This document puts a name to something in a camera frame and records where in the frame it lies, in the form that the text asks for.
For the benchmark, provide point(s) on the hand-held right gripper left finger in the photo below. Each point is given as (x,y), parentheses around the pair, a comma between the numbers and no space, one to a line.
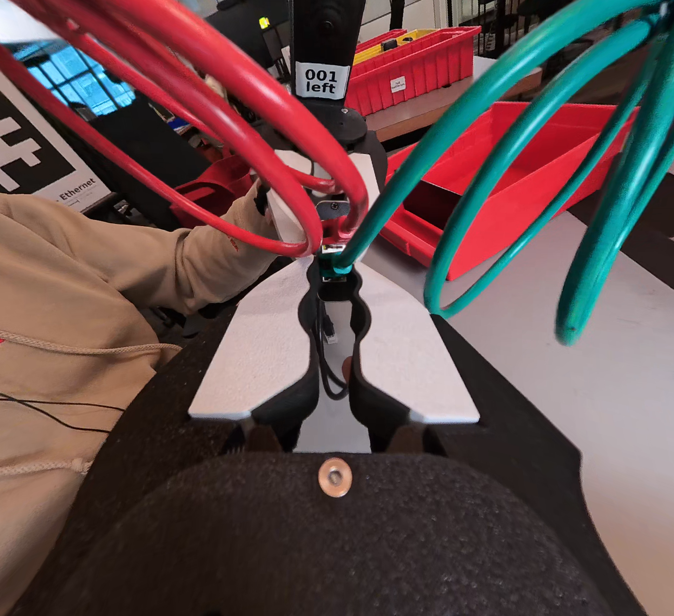
(258,353)

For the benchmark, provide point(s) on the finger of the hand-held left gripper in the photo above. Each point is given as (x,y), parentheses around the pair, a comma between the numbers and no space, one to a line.
(287,221)
(368,174)

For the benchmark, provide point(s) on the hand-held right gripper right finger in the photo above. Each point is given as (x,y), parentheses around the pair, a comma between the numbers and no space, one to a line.
(416,358)

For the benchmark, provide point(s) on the black ethernet adapter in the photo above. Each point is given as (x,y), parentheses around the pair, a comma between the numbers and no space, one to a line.
(334,292)

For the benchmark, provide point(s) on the red plastic bin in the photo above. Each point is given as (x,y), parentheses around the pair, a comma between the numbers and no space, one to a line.
(526,195)

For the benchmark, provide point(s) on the black divider card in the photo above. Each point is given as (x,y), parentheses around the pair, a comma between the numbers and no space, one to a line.
(429,208)

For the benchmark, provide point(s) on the large black screen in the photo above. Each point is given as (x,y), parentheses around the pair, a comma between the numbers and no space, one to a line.
(237,21)

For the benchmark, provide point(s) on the red ribbed tote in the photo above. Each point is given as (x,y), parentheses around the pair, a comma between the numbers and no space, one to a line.
(410,74)

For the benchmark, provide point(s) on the wooden table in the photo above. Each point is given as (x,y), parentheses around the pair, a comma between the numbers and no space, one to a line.
(505,76)

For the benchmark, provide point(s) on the black white tag sign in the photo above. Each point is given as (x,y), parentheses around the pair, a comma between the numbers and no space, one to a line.
(31,153)

